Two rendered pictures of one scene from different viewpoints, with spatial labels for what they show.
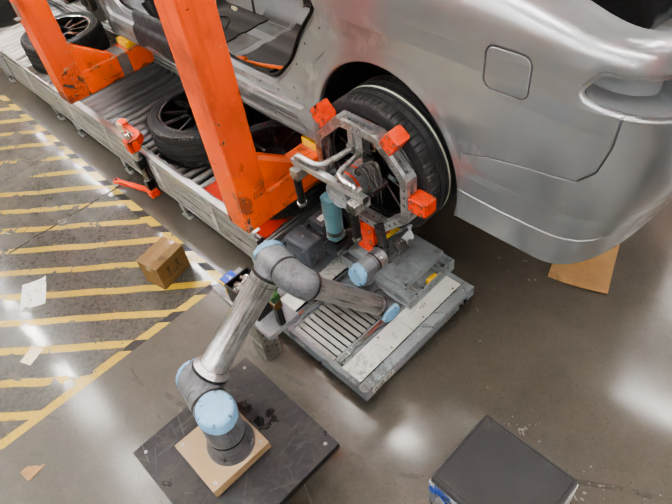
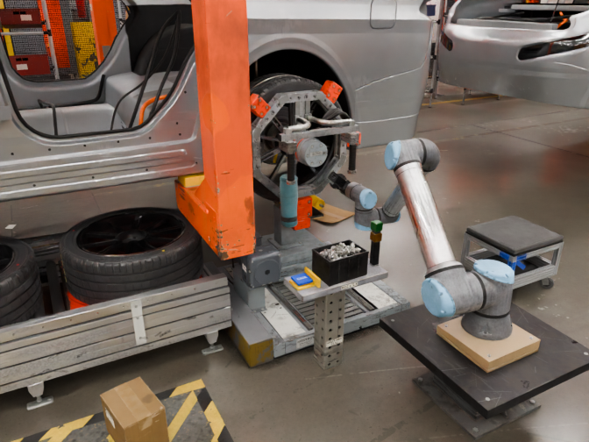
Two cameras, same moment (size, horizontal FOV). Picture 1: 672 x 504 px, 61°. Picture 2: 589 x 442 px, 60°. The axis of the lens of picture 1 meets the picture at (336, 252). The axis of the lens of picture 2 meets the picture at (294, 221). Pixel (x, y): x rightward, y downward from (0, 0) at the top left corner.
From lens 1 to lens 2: 292 cm
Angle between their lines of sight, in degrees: 66
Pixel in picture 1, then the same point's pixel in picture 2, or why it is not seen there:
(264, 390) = (423, 312)
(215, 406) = (493, 266)
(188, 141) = (10, 284)
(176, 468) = (507, 375)
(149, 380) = not seen: outside the picture
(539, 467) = (506, 221)
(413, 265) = (308, 239)
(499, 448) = (493, 228)
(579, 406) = not seen: hidden behind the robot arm
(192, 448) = (493, 350)
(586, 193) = (423, 74)
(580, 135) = (420, 36)
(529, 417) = not seen: hidden behind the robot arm
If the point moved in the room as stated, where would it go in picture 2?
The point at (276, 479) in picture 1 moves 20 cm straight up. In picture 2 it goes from (516, 317) to (525, 275)
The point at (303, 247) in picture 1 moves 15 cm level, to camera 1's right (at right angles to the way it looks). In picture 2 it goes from (275, 253) to (281, 239)
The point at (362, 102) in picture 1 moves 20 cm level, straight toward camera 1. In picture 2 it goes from (288, 81) to (328, 82)
